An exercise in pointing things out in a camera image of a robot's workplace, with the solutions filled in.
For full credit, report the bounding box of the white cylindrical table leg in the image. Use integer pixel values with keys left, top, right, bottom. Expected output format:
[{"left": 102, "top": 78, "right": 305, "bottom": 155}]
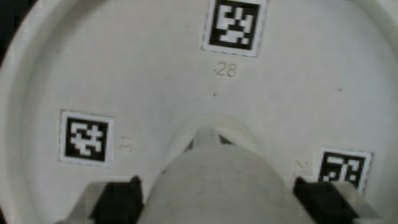
[{"left": 139, "top": 114, "right": 317, "bottom": 224}]

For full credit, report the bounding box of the white round table top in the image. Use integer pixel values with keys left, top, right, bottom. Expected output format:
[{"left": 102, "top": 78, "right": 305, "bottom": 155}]
[{"left": 0, "top": 0, "right": 398, "bottom": 224}]

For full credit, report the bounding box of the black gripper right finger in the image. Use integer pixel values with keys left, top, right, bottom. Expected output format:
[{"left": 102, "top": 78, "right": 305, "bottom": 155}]
[{"left": 292, "top": 176, "right": 381, "bottom": 224}]

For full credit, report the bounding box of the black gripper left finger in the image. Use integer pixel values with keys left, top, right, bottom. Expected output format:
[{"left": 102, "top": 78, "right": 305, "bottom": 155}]
[{"left": 56, "top": 175, "right": 148, "bottom": 224}]

